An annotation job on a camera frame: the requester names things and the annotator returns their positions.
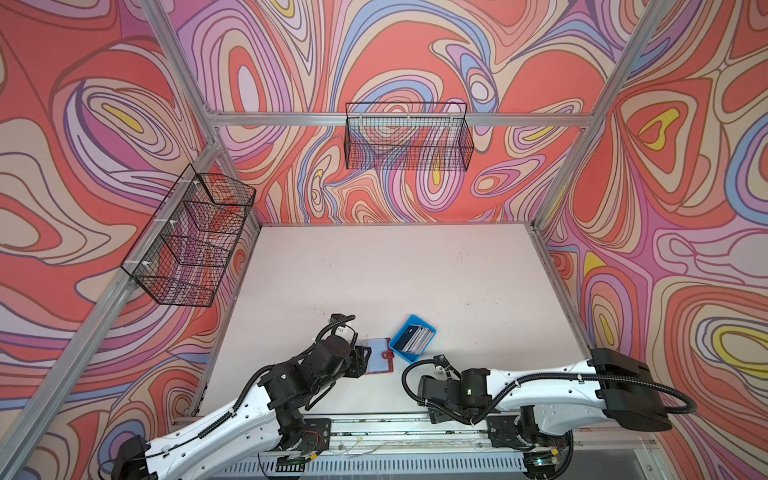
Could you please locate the dark credit card stack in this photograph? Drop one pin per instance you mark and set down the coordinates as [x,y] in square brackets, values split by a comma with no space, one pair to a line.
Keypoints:
[412,339]

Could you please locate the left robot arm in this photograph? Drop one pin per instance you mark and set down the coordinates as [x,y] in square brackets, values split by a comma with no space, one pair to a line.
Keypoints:
[265,416]

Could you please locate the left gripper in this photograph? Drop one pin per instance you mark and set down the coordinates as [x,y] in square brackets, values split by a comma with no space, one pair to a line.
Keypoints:
[357,359]

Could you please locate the black wire basket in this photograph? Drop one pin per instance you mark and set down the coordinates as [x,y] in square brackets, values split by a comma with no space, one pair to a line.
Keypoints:
[183,253]
[407,135]

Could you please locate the blue plastic card tray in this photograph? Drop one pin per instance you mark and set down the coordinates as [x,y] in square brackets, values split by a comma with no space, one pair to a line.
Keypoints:
[412,320]

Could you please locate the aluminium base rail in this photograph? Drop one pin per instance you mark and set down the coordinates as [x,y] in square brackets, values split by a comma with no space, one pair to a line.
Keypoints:
[397,446]

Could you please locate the red leather card holder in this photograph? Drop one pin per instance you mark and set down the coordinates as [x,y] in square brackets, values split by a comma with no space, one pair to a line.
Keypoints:
[381,356]

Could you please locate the black wire basket back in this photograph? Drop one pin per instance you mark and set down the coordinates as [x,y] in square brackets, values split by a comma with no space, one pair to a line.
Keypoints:
[407,135]

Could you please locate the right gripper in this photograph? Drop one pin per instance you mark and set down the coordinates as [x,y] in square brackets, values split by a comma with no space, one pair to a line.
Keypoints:
[438,417]

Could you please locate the black wire basket left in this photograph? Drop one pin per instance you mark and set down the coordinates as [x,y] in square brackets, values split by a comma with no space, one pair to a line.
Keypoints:
[183,253]

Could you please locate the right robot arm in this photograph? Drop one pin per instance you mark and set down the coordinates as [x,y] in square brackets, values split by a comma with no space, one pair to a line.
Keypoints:
[548,404]

